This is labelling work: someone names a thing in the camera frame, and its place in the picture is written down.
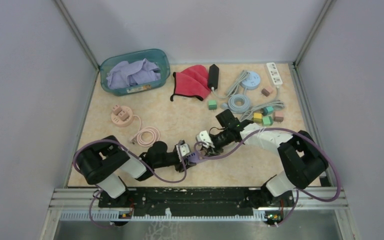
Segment purple power strip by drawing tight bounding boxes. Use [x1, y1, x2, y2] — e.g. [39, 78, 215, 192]
[184, 152, 202, 166]

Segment pink cable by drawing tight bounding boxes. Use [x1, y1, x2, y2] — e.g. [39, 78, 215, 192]
[130, 114, 162, 147]

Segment blue-grey socket cable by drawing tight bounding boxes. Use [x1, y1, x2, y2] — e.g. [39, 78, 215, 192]
[220, 94, 252, 115]

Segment green plug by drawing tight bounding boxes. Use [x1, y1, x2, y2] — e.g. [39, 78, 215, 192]
[207, 99, 218, 111]
[261, 115, 274, 127]

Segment yellow USB charger plug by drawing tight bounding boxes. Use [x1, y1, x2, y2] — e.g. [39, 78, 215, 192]
[252, 112, 263, 124]

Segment round pink power socket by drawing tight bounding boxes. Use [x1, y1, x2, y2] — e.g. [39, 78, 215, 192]
[110, 104, 134, 128]

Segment teal plug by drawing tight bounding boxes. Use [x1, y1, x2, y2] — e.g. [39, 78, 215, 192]
[261, 106, 274, 116]

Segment brown-pink charger plug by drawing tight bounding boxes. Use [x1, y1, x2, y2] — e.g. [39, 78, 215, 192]
[273, 111, 285, 123]

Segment black power strip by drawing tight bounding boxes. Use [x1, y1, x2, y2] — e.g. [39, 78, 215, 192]
[207, 64, 220, 91]

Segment round blue power socket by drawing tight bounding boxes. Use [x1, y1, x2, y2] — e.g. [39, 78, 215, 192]
[239, 71, 261, 90]

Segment pink USB charger plug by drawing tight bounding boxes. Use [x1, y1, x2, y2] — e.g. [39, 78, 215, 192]
[261, 86, 274, 97]

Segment grey white-strip cable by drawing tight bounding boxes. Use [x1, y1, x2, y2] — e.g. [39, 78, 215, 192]
[239, 86, 286, 122]

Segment white power strip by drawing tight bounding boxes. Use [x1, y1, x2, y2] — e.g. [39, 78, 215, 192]
[266, 62, 283, 87]

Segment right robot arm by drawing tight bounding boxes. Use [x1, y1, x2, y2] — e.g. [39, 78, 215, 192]
[196, 120, 329, 206]

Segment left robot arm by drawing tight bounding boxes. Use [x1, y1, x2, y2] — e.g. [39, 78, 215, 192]
[72, 135, 192, 207]

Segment red microfiber cloth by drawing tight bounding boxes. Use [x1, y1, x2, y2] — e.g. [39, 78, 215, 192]
[170, 64, 211, 102]

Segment teal plastic bin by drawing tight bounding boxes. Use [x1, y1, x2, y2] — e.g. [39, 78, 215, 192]
[99, 48, 171, 97]

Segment lavender cloth in bin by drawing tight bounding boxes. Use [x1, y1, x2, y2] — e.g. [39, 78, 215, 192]
[106, 58, 161, 90]

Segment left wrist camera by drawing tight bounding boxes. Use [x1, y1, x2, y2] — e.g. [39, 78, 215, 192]
[175, 140, 191, 158]

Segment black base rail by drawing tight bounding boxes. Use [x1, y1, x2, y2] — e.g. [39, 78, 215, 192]
[98, 187, 295, 217]

